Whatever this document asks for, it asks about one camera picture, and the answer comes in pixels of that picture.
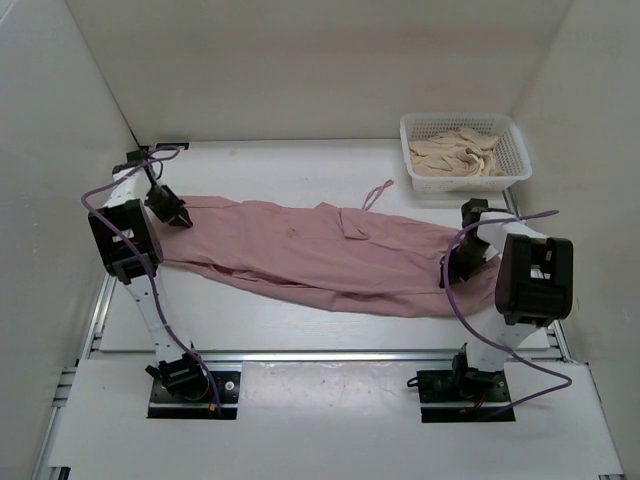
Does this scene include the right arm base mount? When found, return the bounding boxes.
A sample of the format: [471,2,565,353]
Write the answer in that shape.
[406,347,516,424]

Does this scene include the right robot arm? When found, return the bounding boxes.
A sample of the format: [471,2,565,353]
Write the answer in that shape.
[440,198,574,400]

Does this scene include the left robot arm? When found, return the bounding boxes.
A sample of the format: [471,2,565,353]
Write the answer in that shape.
[81,160,210,400]

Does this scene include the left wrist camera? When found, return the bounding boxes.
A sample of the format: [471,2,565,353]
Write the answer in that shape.
[125,149,148,168]

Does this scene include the pink trousers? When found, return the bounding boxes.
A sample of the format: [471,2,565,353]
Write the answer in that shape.
[153,196,499,318]

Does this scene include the beige trousers in basket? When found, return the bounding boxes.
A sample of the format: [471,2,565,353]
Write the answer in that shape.
[408,127,505,177]

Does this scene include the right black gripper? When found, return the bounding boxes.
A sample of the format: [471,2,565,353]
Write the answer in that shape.
[440,237,491,288]

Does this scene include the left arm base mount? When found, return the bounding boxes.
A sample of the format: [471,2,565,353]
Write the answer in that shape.
[145,364,241,420]

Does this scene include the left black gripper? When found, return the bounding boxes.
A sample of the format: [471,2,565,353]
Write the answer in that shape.
[144,184,191,227]

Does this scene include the aluminium rail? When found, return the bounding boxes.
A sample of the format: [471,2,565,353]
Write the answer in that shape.
[199,348,571,366]

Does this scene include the white plastic basket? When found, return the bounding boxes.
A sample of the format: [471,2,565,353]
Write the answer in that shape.
[400,113,533,194]

